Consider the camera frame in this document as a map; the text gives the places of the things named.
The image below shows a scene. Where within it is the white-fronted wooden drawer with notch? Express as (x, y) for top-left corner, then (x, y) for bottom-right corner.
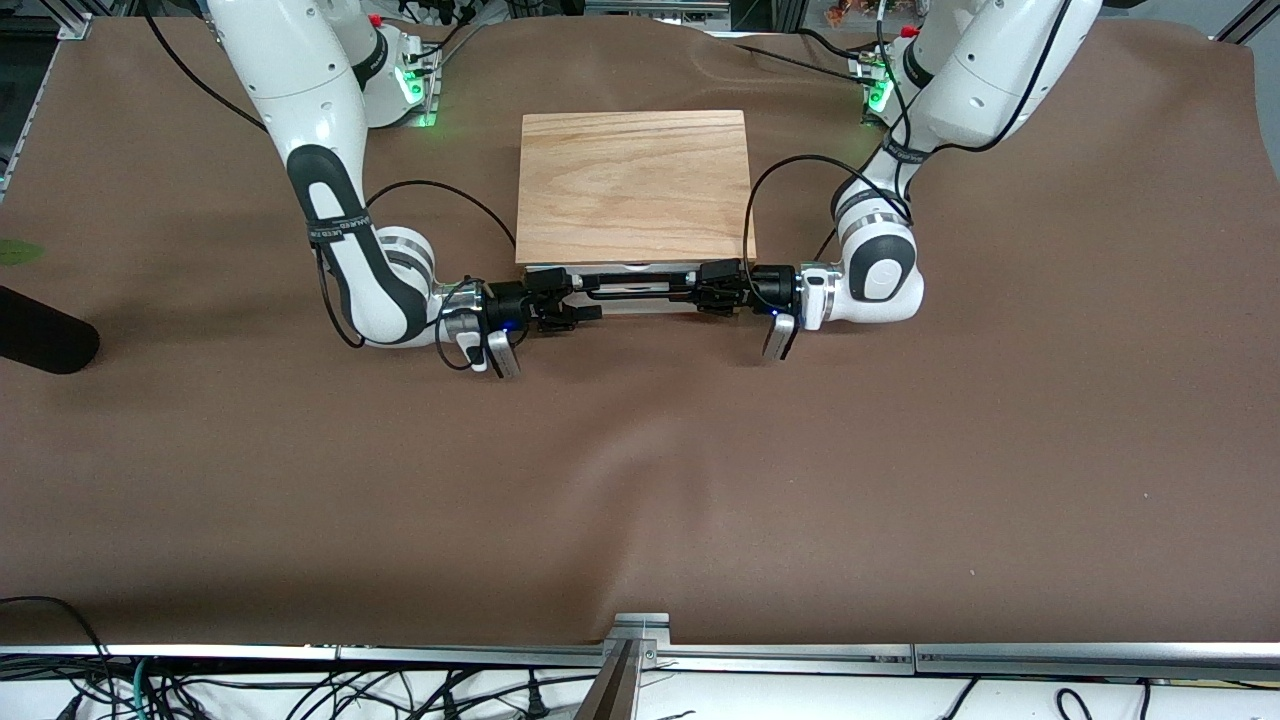
(525, 263), (751, 301)

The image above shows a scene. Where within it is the black metal drawer handle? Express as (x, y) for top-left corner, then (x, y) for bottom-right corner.
(572, 268), (713, 303)

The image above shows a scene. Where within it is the wooden drawer cabinet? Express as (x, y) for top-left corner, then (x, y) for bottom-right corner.
(516, 110), (758, 269)

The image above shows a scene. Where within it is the brown table cloth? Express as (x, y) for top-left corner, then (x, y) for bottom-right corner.
(0, 15), (1280, 649)

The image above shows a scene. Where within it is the black ribbed foam cylinder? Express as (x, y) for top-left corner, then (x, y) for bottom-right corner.
(0, 285), (101, 376)

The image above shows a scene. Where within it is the black base cable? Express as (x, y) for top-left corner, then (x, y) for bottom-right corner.
(395, 0), (501, 63)
(735, 28), (881, 77)

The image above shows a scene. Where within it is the aluminium background rail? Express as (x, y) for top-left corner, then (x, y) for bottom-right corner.
(585, 0), (731, 17)

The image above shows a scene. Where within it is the aluminium frame post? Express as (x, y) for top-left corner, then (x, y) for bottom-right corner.
(573, 612), (671, 720)

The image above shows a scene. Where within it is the aluminium side frame rail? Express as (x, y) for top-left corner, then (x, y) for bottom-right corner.
(0, 40), (53, 193)

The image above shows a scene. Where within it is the aluminium corner bracket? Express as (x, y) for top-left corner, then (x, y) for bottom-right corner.
(28, 0), (96, 41)

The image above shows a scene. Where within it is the diagonal aluminium frame rail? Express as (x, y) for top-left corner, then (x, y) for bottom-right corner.
(1210, 0), (1280, 46)

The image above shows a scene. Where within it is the black looped cable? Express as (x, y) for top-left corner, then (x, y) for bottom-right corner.
(0, 596), (113, 720)

